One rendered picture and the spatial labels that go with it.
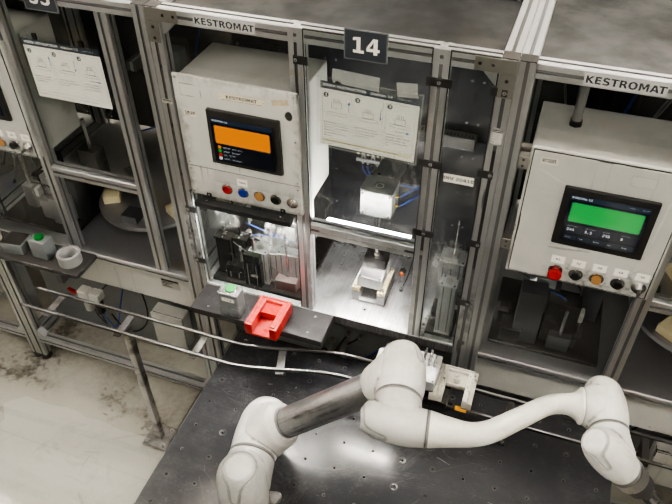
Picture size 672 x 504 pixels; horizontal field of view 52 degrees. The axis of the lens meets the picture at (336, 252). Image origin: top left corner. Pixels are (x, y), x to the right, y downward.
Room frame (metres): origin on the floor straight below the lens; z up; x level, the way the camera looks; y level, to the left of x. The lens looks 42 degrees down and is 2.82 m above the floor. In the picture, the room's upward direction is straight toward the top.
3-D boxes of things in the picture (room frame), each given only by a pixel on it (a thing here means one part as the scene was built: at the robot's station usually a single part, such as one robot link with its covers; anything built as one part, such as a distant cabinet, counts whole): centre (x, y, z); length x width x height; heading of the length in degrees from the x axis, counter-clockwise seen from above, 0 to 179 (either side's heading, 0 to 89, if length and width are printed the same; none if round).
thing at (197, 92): (1.98, 0.27, 1.60); 0.42 x 0.29 x 0.46; 70
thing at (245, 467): (1.12, 0.30, 0.85); 0.18 x 0.16 x 0.22; 169
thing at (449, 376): (1.51, -0.31, 0.84); 0.36 x 0.14 x 0.10; 70
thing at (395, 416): (1.07, -0.15, 1.25); 0.18 x 0.14 x 0.13; 79
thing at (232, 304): (1.81, 0.39, 0.97); 0.08 x 0.08 x 0.12; 70
